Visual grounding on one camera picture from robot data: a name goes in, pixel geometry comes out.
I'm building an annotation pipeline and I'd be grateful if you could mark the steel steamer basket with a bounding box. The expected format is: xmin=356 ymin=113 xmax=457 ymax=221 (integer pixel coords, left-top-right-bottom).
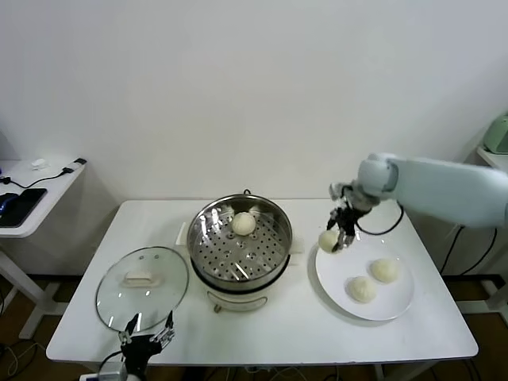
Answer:
xmin=175 ymin=193 xmax=306 ymax=290

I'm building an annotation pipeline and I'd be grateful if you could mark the white shelf table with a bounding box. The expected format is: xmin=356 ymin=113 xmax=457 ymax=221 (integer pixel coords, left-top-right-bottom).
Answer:
xmin=475 ymin=145 xmax=508 ymax=314

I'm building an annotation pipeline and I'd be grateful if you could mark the mint green appliance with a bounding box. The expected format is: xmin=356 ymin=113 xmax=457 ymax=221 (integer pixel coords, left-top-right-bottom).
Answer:
xmin=482 ymin=113 xmax=508 ymax=156

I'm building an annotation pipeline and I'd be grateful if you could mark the white round plate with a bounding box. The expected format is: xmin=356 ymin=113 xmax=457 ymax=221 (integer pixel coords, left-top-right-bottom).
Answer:
xmin=315 ymin=231 xmax=416 ymax=321

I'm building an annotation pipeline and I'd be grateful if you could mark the white steamed baozi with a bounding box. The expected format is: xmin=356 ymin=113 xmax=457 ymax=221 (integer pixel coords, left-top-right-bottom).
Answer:
xmin=371 ymin=258 xmax=399 ymax=283
xmin=348 ymin=276 xmax=377 ymax=305
xmin=231 ymin=212 xmax=257 ymax=236
xmin=318 ymin=230 xmax=341 ymax=254

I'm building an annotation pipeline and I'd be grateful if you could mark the blue computer mouse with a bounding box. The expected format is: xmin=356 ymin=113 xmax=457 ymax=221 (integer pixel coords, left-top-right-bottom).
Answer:
xmin=0 ymin=191 xmax=20 ymax=218

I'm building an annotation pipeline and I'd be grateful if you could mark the black looped cable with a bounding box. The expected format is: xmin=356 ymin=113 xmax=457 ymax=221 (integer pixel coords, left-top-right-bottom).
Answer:
xmin=439 ymin=225 xmax=499 ymax=275

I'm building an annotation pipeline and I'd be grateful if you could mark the black charging cable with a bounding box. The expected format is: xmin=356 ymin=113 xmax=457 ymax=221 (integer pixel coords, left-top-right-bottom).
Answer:
xmin=0 ymin=169 xmax=72 ymax=190

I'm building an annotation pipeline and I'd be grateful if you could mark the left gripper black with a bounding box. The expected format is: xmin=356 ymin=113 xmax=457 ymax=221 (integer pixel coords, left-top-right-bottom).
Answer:
xmin=118 ymin=310 xmax=176 ymax=375

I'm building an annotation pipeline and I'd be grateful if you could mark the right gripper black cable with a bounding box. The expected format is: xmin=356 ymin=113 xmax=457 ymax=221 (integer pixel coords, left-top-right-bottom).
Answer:
xmin=355 ymin=200 xmax=405 ymax=236

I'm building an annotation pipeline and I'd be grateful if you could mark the white side table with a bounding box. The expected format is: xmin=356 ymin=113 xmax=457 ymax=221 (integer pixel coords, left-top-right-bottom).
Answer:
xmin=0 ymin=158 xmax=87 ymax=341

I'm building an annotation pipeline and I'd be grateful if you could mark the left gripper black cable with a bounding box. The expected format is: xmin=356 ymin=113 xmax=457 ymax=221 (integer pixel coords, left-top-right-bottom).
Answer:
xmin=98 ymin=348 xmax=125 ymax=371

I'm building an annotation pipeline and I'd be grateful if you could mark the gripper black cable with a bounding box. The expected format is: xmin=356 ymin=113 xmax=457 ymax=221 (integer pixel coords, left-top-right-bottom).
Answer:
xmin=355 ymin=200 xmax=405 ymax=236
xmin=98 ymin=348 xmax=125 ymax=371

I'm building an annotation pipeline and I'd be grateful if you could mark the white electric cooking pot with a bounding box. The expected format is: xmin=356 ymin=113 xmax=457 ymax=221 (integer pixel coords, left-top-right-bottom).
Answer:
xmin=186 ymin=244 xmax=306 ymax=314

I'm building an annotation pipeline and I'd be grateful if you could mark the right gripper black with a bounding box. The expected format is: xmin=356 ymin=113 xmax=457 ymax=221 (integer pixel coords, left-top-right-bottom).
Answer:
xmin=325 ymin=195 xmax=373 ymax=254

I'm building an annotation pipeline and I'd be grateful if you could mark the black white charger plug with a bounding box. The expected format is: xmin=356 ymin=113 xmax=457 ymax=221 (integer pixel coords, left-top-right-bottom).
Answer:
xmin=61 ymin=157 xmax=87 ymax=174

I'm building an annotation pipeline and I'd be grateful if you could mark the glass lid cream handle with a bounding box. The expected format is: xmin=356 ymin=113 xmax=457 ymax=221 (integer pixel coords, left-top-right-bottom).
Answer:
xmin=94 ymin=245 xmax=190 ymax=333

